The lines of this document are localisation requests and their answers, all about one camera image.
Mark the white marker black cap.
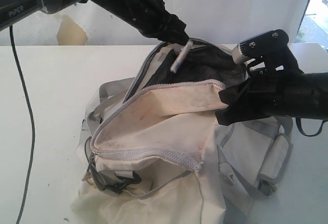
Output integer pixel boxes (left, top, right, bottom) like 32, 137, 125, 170
170, 40, 193, 73

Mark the white backpack with grey straps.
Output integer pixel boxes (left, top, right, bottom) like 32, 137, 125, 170
71, 39, 293, 223

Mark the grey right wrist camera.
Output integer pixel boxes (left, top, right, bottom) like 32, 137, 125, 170
232, 29, 299, 78

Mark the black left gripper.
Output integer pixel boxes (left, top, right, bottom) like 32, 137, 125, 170
103, 0, 189, 45

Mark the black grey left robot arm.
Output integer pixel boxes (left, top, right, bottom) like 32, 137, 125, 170
1, 0, 189, 46

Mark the black plastic strap buckle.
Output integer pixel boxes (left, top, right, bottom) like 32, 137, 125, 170
98, 171, 141, 194

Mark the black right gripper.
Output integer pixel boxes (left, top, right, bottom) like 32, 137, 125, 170
215, 73, 320, 126

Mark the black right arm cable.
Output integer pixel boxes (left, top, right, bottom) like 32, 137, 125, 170
294, 117, 325, 137

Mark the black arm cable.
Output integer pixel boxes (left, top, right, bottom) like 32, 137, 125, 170
294, 117, 325, 137
9, 25, 35, 224

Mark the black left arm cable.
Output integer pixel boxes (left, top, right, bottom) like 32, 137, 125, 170
9, 25, 35, 224

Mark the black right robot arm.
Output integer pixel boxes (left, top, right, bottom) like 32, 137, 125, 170
215, 71, 327, 126

